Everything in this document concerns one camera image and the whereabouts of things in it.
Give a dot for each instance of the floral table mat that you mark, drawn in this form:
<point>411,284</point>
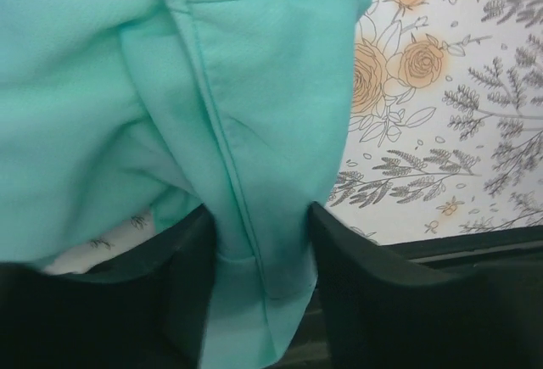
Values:
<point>423,115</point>

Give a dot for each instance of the mint green t shirt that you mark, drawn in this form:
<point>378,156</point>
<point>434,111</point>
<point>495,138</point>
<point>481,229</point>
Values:
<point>158,158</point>

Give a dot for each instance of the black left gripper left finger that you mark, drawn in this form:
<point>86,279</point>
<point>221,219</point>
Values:
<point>146,308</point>

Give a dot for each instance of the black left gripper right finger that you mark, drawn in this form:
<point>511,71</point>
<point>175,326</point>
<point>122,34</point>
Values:
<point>383,311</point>

